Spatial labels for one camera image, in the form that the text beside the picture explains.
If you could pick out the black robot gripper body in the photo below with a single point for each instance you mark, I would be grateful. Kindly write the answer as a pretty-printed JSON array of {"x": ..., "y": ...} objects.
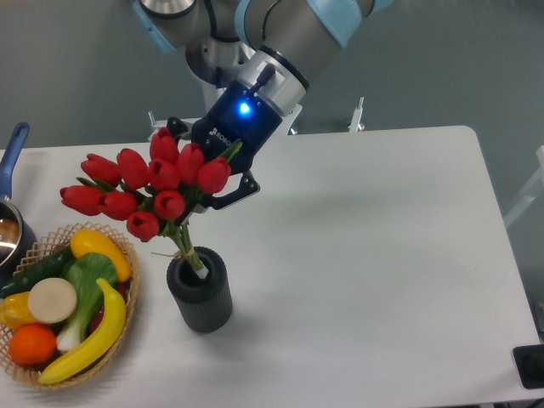
[{"x": 239, "y": 114}]

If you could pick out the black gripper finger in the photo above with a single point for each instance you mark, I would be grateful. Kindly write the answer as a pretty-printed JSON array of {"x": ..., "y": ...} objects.
[
  {"x": 178, "y": 129},
  {"x": 248, "y": 186}
]

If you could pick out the red tulip bouquet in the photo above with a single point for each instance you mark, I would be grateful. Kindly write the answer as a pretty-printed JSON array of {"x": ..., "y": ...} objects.
[{"x": 150, "y": 196}]

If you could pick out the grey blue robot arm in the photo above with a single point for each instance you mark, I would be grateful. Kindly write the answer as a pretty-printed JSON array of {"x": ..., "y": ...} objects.
[{"x": 255, "y": 61}]

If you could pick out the dark grey ribbed vase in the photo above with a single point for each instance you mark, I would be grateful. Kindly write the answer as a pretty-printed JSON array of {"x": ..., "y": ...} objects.
[{"x": 205, "y": 304}]

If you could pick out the yellow squash toy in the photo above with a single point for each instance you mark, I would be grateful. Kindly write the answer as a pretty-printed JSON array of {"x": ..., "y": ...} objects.
[{"x": 86, "y": 241}]

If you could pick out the red fruit toy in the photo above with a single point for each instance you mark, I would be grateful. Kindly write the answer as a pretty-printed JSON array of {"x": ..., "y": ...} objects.
[{"x": 122, "y": 288}]

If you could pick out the woven wicker basket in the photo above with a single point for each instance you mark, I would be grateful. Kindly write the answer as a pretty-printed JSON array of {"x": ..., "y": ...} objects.
[{"x": 48, "y": 244}]

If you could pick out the green bok choy toy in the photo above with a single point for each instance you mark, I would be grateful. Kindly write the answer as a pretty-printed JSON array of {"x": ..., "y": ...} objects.
[{"x": 82, "y": 273}]

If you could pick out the green cucumber toy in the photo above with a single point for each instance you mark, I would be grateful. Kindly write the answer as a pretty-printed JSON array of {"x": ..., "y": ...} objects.
[{"x": 50, "y": 266}]

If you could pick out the yellow plastic banana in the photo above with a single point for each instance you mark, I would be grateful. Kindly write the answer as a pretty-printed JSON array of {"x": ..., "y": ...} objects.
[{"x": 96, "y": 345}]

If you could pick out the beige round radish slice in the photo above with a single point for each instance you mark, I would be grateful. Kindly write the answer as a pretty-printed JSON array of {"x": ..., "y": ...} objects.
[{"x": 52, "y": 300}]

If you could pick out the yellow bell pepper toy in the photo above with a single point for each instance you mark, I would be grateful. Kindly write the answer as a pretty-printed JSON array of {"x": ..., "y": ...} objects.
[{"x": 15, "y": 312}]

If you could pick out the orange plastic orange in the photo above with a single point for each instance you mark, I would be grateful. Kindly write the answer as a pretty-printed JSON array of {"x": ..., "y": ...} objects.
[{"x": 32, "y": 345}]

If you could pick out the black device table corner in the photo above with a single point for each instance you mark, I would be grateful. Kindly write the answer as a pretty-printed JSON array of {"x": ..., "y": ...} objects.
[{"x": 529, "y": 362}]

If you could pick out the dark pot blue handle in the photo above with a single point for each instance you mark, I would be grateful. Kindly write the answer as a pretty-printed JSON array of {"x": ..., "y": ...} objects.
[{"x": 17, "y": 237}]

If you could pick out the white frame at right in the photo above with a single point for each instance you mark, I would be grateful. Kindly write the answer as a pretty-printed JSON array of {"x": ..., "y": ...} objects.
[{"x": 527, "y": 194}]

